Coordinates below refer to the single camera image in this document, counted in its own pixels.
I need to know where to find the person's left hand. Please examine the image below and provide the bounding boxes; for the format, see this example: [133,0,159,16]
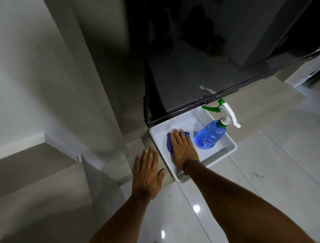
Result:
[131,146,166,201]

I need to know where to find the person's right hand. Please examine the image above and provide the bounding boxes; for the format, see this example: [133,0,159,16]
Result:
[170,129,200,174]

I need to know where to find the blue cleaning cloth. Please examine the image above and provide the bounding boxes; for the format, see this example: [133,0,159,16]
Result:
[166,130,191,153]

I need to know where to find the person's left forearm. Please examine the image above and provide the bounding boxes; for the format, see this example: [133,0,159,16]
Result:
[89,191,160,243]

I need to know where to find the person's right forearm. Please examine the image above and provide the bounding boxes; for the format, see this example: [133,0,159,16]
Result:
[184,160,316,243]

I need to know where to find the blue spray bottle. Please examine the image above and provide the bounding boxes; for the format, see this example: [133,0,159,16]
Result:
[194,98,241,150]

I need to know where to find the white plastic tray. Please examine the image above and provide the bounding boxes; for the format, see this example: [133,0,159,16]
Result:
[149,106,238,184]

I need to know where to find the black refrigerator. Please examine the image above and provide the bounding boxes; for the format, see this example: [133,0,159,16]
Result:
[124,0,320,129]

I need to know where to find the dark wrist bracelet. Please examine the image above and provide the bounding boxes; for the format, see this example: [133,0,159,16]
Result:
[183,159,200,176]

